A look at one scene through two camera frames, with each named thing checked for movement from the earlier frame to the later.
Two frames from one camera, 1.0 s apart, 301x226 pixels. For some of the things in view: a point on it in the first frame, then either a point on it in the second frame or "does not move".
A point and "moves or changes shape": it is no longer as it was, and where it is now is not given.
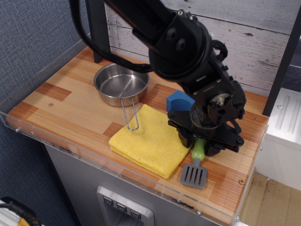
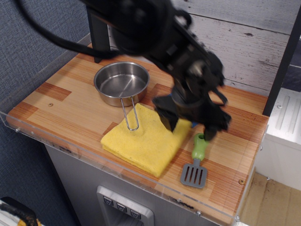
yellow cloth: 148,140 moves or changes shape
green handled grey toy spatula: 193,174 does not move
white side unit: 278,153 does not move
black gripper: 220,136 → 195,98
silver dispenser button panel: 116,209 does not move
